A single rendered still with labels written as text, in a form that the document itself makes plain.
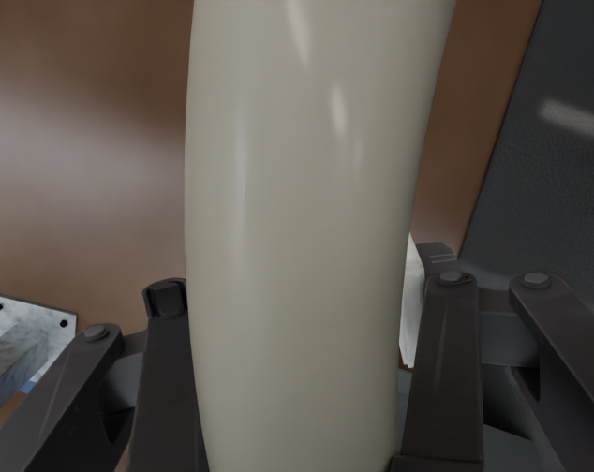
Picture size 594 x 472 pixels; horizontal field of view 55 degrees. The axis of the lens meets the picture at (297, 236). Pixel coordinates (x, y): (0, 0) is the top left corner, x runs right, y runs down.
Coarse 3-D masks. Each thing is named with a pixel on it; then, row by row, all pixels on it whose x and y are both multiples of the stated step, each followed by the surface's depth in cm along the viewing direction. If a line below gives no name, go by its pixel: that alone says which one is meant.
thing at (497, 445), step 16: (400, 384) 118; (400, 400) 116; (400, 416) 111; (400, 432) 107; (496, 432) 117; (400, 448) 103; (496, 448) 112; (512, 448) 114; (528, 448) 115; (496, 464) 107; (512, 464) 109; (528, 464) 110
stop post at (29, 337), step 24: (0, 312) 125; (24, 312) 124; (48, 312) 124; (0, 336) 121; (24, 336) 122; (48, 336) 126; (72, 336) 125; (0, 360) 114; (24, 360) 117; (48, 360) 128; (0, 384) 110
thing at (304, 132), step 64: (256, 0) 6; (320, 0) 5; (384, 0) 5; (448, 0) 6; (192, 64) 6; (256, 64) 6; (320, 64) 6; (384, 64) 6; (192, 128) 7; (256, 128) 6; (320, 128) 6; (384, 128) 6; (192, 192) 7; (256, 192) 6; (320, 192) 6; (384, 192) 6; (192, 256) 7; (256, 256) 6; (320, 256) 6; (384, 256) 7; (192, 320) 7; (256, 320) 7; (320, 320) 7; (384, 320) 7; (256, 384) 7; (320, 384) 7; (384, 384) 8; (256, 448) 7; (320, 448) 7; (384, 448) 8
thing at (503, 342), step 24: (432, 264) 16; (456, 264) 16; (480, 288) 14; (480, 312) 13; (504, 312) 13; (480, 336) 13; (504, 336) 13; (528, 336) 13; (504, 360) 13; (528, 360) 13
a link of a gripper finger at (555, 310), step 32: (512, 288) 13; (544, 288) 13; (544, 320) 12; (576, 320) 11; (544, 352) 11; (576, 352) 10; (544, 384) 11; (576, 384) 10; (544, 416) 12; (576, 416) 10; (576, 448) 10
